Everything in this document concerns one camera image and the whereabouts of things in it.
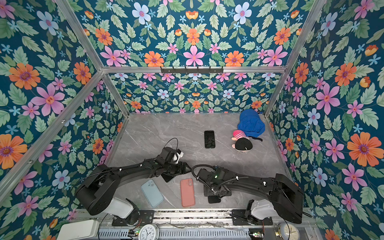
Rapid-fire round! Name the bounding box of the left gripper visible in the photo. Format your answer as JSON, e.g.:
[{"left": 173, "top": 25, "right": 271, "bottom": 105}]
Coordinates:
[{"left": 163, "top": 160, "right": 194, "bottom": 177}]

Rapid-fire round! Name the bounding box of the black phone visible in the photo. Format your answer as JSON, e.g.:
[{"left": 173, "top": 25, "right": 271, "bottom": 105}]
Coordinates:
[
  {"left": 161, "top": 174, "right": 177, "bottom": 183},
  {"left": 208, "top": 196, "right": 221, "bottom": 204}
]

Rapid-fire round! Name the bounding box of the pink phone case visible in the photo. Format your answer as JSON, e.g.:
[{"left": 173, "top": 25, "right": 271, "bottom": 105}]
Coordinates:
[{"left": 180, "top": 178, "right": 196, "bottom": 208}]

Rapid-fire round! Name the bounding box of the black phone case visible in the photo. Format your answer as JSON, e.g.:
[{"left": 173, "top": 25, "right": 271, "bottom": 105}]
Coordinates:
[{"left": 204, "top": 131, "right": 216, "bottom": 149}]

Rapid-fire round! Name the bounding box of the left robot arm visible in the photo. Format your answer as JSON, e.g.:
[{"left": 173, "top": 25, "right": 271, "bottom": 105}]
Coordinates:
[{"left": 75, "top": 147, "right": 191, "bottom": 226}]

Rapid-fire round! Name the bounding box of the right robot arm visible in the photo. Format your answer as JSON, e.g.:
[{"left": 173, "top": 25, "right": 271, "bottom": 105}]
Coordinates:
[{"left": 192, "top": 166, "right": 304, "bottom": 224}]

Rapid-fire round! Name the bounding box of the light blue phone case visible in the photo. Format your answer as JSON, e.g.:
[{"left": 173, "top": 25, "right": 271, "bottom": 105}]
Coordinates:
[{"left": 141, "top": 180, "right": 164, "bottom": 208}]

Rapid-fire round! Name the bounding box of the white heat sink strip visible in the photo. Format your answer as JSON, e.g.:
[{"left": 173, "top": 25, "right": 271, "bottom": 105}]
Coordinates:
[{"left": 96, "top": 228, "right": 251, "bottom": 240}]

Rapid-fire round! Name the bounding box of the doll with blue cloth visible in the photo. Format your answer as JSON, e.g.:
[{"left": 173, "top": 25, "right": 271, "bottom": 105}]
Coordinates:
[{"left": 232, "top": 109, "right": 266, "bottom": 153}]

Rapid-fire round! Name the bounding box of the white clock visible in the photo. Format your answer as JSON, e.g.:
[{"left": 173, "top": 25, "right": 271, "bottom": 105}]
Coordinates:
[{"left": 138, "top": 224, "right": 160, "bottom": 240}]

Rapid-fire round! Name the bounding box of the brass alarm clock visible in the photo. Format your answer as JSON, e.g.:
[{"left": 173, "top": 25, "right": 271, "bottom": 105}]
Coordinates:
[{"left": 276, "top": 223, "right": 301, "bottom": 240}]

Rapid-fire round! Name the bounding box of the white box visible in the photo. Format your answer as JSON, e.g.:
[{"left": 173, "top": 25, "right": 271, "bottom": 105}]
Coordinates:
[{"left": 57, "top": 220, "right": 100, "bottom": 240}]

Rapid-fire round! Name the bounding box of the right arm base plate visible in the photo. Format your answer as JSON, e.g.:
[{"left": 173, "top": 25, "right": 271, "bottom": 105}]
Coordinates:
[{"left": 230, "top": 209, "right": 273, "bottom": 226}]

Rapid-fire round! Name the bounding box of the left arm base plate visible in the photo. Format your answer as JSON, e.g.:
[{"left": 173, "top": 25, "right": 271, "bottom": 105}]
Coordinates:
[{"left": 112, "top": 210, "right": 155, "bottom": 227}]

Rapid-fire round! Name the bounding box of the black hook rail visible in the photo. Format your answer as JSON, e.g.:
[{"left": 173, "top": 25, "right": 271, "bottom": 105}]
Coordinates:
[{"left": 160, "top": 67, "right": 224, "bottom": 74}]

